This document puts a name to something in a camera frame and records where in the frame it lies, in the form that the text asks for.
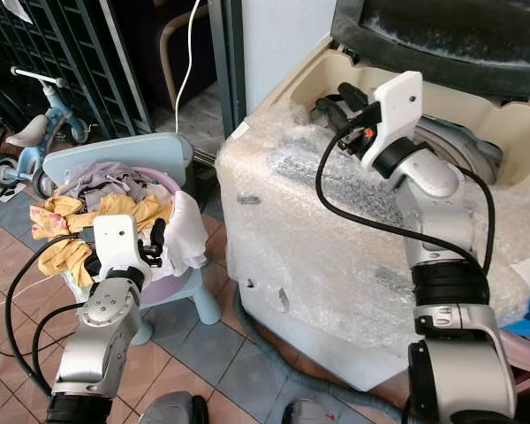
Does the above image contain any white garment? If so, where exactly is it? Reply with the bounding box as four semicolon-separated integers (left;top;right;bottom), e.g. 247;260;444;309
163;189;211;271

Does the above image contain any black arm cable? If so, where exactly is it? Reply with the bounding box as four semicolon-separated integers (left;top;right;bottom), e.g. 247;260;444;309
314;119;497;276
3;228;100;398

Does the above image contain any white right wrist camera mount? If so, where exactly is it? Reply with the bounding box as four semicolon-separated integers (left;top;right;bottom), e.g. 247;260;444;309
360;71;426;170

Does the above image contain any grey metal door frame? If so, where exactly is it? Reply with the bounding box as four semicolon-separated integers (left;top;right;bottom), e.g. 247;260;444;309
207;0;249;144

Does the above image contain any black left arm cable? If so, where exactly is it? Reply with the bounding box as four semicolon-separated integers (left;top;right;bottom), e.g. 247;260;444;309
3;228;100;398

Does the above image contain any yellow floral garment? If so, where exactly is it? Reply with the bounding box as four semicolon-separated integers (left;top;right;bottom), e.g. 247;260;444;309
29;192;174;285

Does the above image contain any grey left robot leg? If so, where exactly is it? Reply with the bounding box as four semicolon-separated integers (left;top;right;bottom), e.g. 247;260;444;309
137;390;210;424

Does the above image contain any grey purple garment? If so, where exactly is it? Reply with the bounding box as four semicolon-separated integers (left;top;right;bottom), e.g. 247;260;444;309
65;160;170;209

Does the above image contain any white floor cable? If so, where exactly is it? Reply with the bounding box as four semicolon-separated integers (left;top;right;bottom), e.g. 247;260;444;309
0;294;51;313

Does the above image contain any white hanging cable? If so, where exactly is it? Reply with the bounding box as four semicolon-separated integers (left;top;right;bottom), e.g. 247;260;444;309
173;0;204;139

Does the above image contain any steel washer drum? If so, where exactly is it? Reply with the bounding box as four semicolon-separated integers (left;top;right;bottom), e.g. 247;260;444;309
413;113;506;185

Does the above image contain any lavender plastic laundry basket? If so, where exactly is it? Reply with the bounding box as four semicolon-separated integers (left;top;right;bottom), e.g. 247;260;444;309
49;163;210;307

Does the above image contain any grey robot leg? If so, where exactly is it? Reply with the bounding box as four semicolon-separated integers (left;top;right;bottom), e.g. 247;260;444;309
137;390;210;424
281;397;347;424

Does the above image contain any white paper sheet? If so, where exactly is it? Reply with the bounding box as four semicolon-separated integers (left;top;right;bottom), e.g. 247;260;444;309
0;0;34;24

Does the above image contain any grey right robot leg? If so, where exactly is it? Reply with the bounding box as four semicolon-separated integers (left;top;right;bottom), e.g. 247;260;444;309
281;397;347;424

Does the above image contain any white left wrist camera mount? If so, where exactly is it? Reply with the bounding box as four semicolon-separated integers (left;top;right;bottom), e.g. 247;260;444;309
93;214;144;276

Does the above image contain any light blue plastic stool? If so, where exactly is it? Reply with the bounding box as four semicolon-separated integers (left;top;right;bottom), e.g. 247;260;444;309
41;132;223;347

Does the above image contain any black metal grille gate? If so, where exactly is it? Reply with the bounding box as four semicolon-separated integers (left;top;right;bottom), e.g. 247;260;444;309
0;0;126;144

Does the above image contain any dark grey washer lid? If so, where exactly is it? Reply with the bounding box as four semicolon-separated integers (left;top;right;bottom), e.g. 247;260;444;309
329;0;530;100

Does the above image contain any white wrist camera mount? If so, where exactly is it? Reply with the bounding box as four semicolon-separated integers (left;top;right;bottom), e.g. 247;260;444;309
93;214;144;276
360;71;426;170

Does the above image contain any bubble-wrapped white washing machine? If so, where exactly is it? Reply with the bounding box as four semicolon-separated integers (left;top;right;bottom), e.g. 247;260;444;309
215;34;530;394

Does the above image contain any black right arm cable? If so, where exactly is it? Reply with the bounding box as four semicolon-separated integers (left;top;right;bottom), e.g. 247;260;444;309
314;119;497;276

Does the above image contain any blue child tricycle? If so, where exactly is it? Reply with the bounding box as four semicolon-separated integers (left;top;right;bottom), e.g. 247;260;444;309
0;65;90;201

